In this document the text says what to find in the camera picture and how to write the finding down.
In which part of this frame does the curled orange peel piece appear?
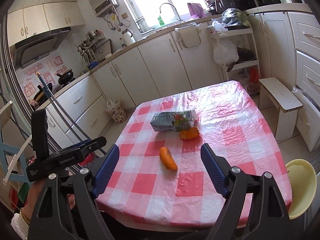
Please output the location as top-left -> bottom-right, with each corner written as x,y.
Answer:
180,127 -> 200,140

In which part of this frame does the long orange peel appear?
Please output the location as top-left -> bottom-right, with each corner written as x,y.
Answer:
159,146 -> 178,171

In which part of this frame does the blue milk carton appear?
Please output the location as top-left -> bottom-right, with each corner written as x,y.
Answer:
150,109 -> 198,132

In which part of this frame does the kitchen faucet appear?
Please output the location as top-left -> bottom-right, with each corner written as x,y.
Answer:
159,2 -> 184,23

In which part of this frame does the person's left hand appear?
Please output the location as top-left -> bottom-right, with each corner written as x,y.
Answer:
21,179 -> 46,224

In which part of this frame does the floral shopping bag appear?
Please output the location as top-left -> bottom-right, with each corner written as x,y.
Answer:
105,100 -> 127,125

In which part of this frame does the black clay pot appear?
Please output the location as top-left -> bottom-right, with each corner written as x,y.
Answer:
56,69 -> 75,86

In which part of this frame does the pink checkered tablecloth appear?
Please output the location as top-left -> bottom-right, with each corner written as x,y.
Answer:
97,81 -> 292,232

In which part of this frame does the range hood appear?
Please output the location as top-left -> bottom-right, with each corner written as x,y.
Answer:
10,27 -> 72,70

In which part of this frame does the white step stool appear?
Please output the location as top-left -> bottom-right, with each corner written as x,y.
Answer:
258,77 -> 303,142

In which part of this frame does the utensil rack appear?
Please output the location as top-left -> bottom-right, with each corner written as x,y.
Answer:
75,29 -> 113,69

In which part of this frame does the white electric kettle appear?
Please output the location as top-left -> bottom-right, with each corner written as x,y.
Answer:
121,29 -> 136,46

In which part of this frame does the white plastic bag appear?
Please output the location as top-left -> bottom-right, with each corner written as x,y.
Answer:
213,38 -> 239,66

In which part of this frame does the white rolling shelf cart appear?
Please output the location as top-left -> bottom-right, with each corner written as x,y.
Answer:
208,26 -> 260,85

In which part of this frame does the green dish soap bottle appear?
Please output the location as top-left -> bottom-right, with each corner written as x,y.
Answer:
158,16 -> 165,26

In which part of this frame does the hanging white bin on cabinet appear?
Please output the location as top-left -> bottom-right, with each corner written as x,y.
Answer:
175,22 -> 201,49

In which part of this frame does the white drawer cabinet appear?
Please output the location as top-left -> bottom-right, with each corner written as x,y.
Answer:
289,12 -> 319,151

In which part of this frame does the dark plastic bag on cart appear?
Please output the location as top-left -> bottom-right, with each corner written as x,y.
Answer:
217,8 -> 250,28

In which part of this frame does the purple container on sill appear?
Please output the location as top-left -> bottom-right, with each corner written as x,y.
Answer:
187,3 -> 205,18

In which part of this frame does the blue handled mop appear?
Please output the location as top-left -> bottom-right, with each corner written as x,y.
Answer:
35,71 -> 107,156

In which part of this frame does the wall water heater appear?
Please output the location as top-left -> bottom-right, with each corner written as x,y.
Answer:
88,0 -> 118,17

